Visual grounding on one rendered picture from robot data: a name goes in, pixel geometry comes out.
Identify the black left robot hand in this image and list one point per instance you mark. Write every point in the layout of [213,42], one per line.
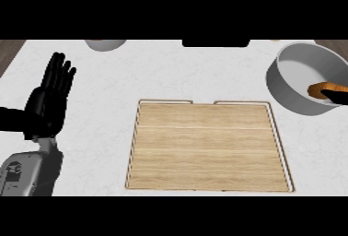
[47,101]

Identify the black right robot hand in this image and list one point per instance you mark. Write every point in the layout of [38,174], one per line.
[337,96]

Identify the brown croissant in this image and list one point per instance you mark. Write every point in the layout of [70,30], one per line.
[321,88]

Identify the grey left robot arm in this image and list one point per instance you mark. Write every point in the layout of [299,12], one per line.
[28,172]

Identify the grey pot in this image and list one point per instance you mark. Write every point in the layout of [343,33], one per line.
[300,76]

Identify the wooden tray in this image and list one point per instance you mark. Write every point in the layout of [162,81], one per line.
[205,147]

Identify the grey bowl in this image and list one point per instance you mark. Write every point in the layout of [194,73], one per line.
[104,44]

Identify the black appliance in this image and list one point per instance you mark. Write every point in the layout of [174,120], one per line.
[215,43]

